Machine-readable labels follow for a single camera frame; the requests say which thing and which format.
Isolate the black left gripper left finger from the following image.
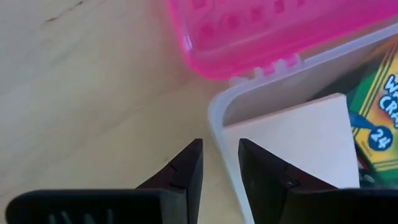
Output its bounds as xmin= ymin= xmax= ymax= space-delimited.
xmin=5 ymin=138 xmax=205 ymax=224

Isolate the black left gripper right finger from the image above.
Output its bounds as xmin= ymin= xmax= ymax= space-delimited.
xmin=238 ymin=138 xmax=398 ymax=224

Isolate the pink sticky note pad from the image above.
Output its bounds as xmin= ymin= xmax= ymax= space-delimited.
xmin=222 ymin=93 xmax=361 ymax=190

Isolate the yellow green crayon box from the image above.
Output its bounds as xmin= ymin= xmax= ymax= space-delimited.
xmin=346 ymin=40 xmax=398 ymax=175

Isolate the pink-lidded clear pencil case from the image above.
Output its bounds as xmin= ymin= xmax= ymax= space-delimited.
xmin=166 ymin=0 xmax=398 ymax=224

